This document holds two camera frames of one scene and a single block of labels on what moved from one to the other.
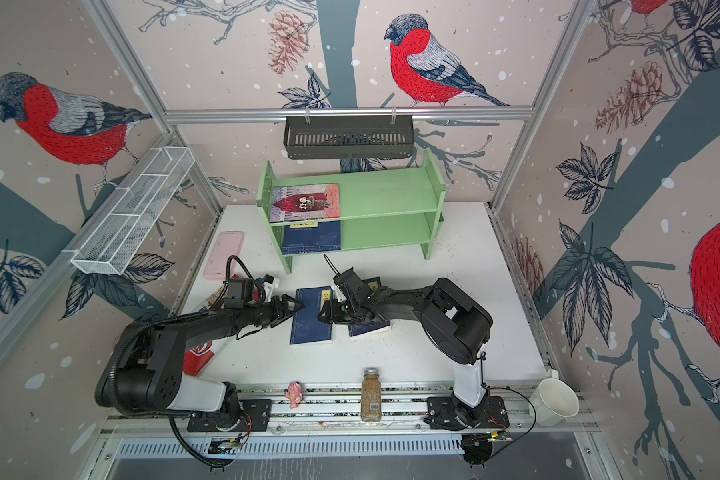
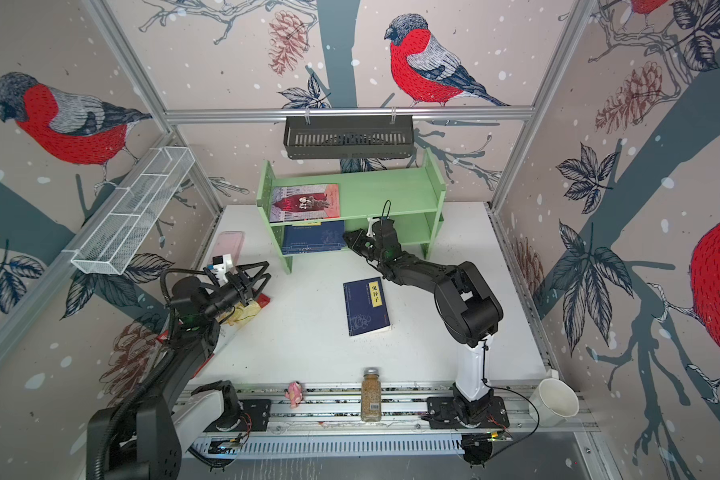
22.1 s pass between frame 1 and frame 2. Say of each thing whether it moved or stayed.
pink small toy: stayed
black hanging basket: stayed
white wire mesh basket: stayed
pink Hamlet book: stayed
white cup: stayed
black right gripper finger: moved
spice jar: stayed
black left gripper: moved
